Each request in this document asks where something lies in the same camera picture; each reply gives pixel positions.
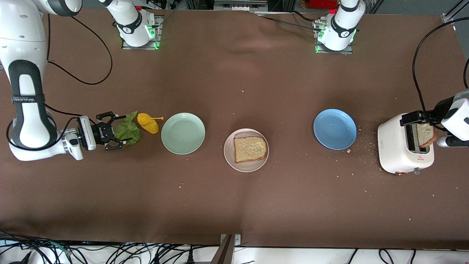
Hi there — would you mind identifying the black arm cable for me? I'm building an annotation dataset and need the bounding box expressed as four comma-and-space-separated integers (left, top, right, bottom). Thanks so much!
413, 16, 469, 114
5, 15, 113, 151

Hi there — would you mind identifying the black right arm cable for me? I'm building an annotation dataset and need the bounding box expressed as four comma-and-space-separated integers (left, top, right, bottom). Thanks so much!
5, 15, 113, 151

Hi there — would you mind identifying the mint green plate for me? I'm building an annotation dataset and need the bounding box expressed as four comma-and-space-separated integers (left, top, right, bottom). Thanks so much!
161, 112, 206, 155

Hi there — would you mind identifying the toasted brown bread slice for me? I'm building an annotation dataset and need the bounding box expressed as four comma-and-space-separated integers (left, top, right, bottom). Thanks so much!
234, 136, 267, 164
417, 123, 438, 149

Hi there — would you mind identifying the white toaster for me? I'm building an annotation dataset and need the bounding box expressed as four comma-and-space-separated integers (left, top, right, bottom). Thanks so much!
377, 113, 435, 175

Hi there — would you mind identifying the red box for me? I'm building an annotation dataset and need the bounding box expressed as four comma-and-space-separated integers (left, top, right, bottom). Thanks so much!
307, 0, 339, 10

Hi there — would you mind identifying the beige plate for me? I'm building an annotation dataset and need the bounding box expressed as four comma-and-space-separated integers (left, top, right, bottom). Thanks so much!
224, 128, 270, 173

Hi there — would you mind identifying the blue plate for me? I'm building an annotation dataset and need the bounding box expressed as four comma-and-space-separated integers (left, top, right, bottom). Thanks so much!
313, 109, 357, 150

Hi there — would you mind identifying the grey metal camera pole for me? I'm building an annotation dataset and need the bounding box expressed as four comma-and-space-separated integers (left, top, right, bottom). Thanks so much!
211, 235, 234, 264

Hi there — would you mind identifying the brown tablecloth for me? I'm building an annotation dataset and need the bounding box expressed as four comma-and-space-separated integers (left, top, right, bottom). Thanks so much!
0, 5, 469, 250

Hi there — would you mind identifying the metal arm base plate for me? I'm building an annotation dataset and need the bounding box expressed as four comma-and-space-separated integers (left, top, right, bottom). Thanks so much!
122, 15, 162, 50
313, 18, 354, 55

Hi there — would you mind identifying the green lettuce leaf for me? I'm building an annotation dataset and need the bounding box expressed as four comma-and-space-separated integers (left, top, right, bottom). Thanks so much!
114, 111, 142, 146

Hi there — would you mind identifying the aluminium frame profile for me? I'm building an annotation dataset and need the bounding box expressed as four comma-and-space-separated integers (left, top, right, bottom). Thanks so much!
442, 0, 469, 25

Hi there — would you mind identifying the yellow mustard squeeze bottle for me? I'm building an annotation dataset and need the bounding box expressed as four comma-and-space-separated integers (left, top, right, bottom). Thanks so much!
137, 113, 164, 134

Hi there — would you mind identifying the black base power cable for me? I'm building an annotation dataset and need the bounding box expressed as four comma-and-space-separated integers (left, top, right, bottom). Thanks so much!
256, 10, 323, 32

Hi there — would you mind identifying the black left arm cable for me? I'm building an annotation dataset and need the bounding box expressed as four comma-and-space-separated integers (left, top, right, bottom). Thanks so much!
413, 16, 469, 114

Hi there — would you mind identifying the silver metal pole bracket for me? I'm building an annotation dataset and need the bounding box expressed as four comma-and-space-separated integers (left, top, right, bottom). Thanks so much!
220, 234, 242, 247

